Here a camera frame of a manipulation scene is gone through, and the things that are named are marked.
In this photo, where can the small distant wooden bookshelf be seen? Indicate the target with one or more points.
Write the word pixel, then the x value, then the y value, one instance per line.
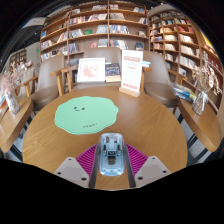
pixel 17 58

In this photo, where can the white framed floral picture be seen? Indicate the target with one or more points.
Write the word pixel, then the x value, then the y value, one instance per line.
pixel 91 70

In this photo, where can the wide wooden bookshelf unit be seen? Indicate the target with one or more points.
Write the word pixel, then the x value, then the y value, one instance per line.
pixel 93 28

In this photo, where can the wooden side table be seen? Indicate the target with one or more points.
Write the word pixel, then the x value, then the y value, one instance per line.
pixel 11 121
pixel 205 123

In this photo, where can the curved wooden bookshelf unit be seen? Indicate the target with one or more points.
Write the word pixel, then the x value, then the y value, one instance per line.
pixel 180 40

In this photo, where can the green cloud-shaped mouse pad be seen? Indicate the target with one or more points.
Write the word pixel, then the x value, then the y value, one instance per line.
pixel 85 115

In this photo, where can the white red sign, wooden base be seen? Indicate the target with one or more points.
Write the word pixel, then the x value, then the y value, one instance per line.
pixel 131 71

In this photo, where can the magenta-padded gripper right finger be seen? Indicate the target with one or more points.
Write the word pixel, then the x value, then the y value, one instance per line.
pixel 138 161

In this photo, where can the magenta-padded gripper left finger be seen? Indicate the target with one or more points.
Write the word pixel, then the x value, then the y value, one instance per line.
pixel 85 161

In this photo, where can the light blue book stack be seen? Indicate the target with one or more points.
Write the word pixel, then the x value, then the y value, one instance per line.
pixel 146 64

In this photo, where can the dark cover book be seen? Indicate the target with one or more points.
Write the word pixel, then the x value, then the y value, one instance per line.
pixel 112 71

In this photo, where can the brown padded wooden armchair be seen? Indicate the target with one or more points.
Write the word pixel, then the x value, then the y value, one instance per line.
pixel 161 86
pixel 100 53
pixel 46 85

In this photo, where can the stack of colourful books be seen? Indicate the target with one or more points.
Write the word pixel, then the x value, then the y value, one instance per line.
pixel 185 93

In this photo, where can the transparent light blue computer mouse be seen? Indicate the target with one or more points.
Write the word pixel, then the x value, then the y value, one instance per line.
pixel 112 156

